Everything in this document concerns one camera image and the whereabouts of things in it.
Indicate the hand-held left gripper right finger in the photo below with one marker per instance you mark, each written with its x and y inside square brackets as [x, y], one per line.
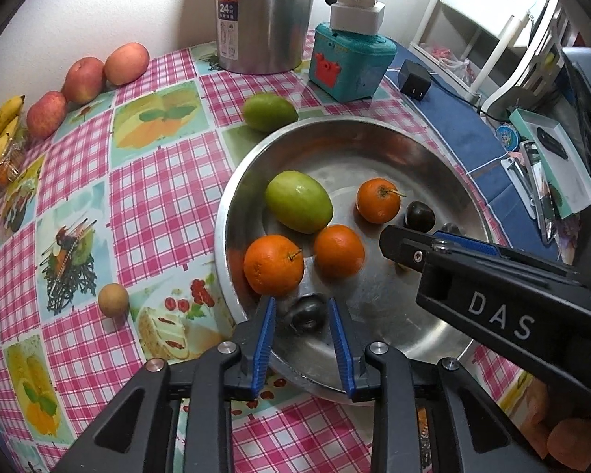
[340, 350]

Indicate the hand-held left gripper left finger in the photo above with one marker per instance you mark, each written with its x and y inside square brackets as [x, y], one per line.
[263, 350]

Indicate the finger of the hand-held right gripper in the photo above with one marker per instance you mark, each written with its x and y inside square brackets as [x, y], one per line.
[404, 249]
[468, 244]

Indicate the dark purple plum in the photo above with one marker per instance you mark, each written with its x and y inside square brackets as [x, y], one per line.
[418, 216]
[307, 313]

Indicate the small orange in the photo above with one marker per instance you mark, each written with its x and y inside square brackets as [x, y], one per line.
[274, 264]
[339, 251]
[378, 200]

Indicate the stainless steel basin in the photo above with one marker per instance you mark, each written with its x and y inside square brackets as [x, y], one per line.
[423, 157]

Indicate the green mango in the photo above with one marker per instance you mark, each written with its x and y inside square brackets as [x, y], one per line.
[270, 112]
[299, 201]

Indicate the person's right hand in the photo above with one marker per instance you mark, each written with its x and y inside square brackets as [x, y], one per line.
[571, 441]

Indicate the smartphone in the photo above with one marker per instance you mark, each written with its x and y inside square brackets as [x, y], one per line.
[546, 207]

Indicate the blue round badge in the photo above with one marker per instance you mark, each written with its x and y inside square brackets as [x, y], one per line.
[508, 137]

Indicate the teal white open box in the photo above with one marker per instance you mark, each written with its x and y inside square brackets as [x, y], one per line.
[571, 187]

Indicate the blue table cloth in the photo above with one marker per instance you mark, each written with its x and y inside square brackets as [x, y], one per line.
[453, 113]

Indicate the black oval device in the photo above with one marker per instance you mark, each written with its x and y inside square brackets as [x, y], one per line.
[552, 143]

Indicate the brown longan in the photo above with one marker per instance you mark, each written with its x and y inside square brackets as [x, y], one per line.
[113, 299]

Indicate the black power adapter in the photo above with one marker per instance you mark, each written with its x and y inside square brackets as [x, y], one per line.
[414, 81]

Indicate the pink checked plastic tablecloth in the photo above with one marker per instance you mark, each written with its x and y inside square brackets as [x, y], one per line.
[167, 207]

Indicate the pink plastic bag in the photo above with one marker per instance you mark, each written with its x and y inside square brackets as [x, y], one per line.
[445, 61]

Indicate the teal toy box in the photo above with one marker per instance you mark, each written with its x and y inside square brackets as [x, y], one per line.
[354, 64]

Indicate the white charger block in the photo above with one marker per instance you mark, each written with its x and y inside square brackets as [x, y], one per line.
[357, 18]

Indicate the stainless steel thermos jug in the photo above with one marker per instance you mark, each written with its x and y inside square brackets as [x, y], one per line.
[266, 15]

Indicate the red apple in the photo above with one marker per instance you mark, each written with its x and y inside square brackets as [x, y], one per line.
[83, 80]
[46, 114]
[126, 63]

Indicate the yellow banana bunch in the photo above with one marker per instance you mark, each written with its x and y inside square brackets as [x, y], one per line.
[0, 128]

